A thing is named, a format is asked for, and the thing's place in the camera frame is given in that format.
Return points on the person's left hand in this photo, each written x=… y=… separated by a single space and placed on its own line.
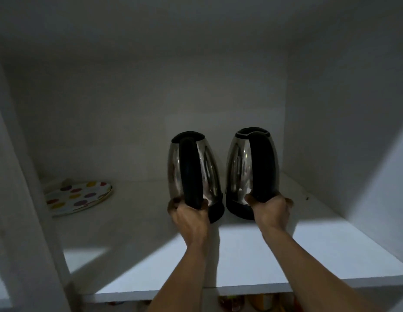
x=191 y=222

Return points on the person's right hand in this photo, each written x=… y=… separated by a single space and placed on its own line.
x=273 y=214

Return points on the person's left thumb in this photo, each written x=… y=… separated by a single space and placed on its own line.
x=205 y=205

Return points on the person's right thumb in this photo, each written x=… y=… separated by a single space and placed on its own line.
x=250 y=199

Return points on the person's right forearm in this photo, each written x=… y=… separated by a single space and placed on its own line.
x=305 y=272

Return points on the person's left forearm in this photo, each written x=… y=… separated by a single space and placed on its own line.
x=183 y=276

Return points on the orange jar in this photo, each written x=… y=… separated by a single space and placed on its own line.
x=261 y=302

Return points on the white cupboard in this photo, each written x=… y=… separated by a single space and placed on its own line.
x=318 y=94

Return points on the white polka dot plate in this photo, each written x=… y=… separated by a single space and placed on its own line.
x=78 y=197

